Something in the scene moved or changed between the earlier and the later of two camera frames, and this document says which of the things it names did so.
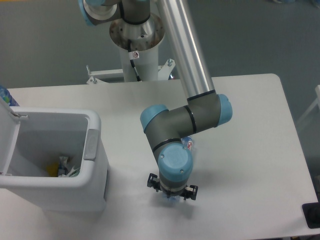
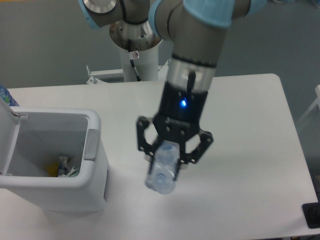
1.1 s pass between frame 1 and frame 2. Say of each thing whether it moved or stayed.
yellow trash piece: stayed
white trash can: stayed
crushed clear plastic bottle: moved
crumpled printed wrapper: stayed
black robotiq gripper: moved
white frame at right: stayed
